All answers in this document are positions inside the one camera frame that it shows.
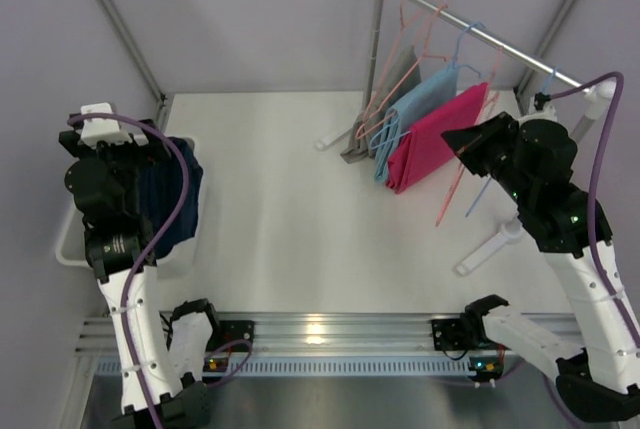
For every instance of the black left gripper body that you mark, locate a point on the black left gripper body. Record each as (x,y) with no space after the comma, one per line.
(70,138)

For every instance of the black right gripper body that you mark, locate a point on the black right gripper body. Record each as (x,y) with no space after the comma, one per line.
(480,152)

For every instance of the navy blue trousers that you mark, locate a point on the navy blue trousers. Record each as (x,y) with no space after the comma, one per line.
(160,187)

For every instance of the coral pink hanger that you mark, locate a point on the coral pink hanger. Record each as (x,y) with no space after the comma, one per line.
(488,104)

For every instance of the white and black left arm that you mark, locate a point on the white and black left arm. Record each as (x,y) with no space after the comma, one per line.
(138,193)

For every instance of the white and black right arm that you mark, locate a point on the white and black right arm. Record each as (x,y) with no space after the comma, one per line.
(598,380)

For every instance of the pink trousers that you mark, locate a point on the pink trousers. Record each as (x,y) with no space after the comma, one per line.
(423,150)

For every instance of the light blue trousers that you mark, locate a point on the light blue trousers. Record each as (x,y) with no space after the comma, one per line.
(422,100)

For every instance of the grey trousers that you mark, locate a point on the grey trousers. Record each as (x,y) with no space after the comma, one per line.
(358,150)

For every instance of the white and metal clothes rack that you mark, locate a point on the white and metal clothes rack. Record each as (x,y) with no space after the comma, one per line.
(598,95)

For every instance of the white plastic laundry basket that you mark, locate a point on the white plastic laundry basket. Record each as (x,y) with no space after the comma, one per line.
(69,249)

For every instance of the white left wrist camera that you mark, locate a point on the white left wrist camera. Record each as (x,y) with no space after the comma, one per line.
(95,130)

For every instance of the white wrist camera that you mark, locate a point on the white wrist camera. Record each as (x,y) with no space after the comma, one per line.
(545,104)
(95,130)

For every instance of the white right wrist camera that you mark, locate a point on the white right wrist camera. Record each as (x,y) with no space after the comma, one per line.
(545,104)

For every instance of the aluminium mounting rail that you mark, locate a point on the aluminium mounting rail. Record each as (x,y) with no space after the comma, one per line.
(314,334)

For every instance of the grey slotted cable duct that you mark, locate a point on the grey slotted cable duct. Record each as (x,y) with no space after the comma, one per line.
(336,366)

